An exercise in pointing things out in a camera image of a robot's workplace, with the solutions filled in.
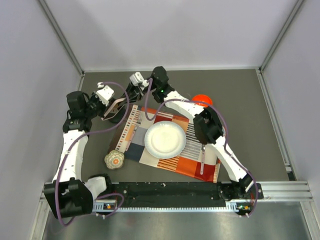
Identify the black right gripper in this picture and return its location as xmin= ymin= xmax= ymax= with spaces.
xmin=118 ymin=82 xmax=159 ymax=106

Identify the black phone pink case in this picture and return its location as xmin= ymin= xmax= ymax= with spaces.
xmin=101 ymin=98 xmax=119 ymax=121

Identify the black phone stand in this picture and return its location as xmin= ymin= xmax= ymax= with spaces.
xmin=109 ymin=108 xmax=126 ymax=124

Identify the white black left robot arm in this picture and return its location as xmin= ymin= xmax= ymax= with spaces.
xmin=44 ymin=90 xmax=114 ymax=219

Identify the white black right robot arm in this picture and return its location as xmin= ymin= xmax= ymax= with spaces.
xmin=126 ymin=66 xmax=258 ymax=198

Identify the white ceramic plate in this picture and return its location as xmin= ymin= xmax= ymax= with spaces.
xmin=144 ymin=121 xmax=187 ymax=159

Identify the small patterned flower dish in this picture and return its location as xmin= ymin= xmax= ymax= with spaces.
xmin=104 ymin=150 xmax=125 ymax=170

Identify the orange bowl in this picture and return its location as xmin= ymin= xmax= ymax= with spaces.
xmin=192 ymin=94 xmax=213 ymax=108

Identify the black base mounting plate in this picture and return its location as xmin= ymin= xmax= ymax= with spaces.
xmin=106 ymin=182 xmax=263 ymax=208

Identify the orange patchwork placemat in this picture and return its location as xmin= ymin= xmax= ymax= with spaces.
xmin=108 ymin=104 xmax=221 ymax=183

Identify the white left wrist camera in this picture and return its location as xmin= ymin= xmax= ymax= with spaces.
xmin=95 ymin=82 xmax=115 ymax=106

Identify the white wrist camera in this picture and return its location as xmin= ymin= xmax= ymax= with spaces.
xmin=129 ymin=72 xmax=149 ymax=88
xmin=95 ymin=82 xmax=115 ymax=106

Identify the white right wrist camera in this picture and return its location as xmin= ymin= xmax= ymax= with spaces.
xmin=129 ymin=72 xmax=149 ymax=88

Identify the fork with pink handle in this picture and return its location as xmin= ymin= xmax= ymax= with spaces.
xmin=125 ymin=117 xmax=142 ymax=151

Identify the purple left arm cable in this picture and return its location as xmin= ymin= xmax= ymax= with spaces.
xmin=55 ymin=81 xmax=131 ymax=227

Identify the aluminium rail with cable duct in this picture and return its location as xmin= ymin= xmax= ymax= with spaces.
xmin=39 ymin=181 xmax=313 ymax=213

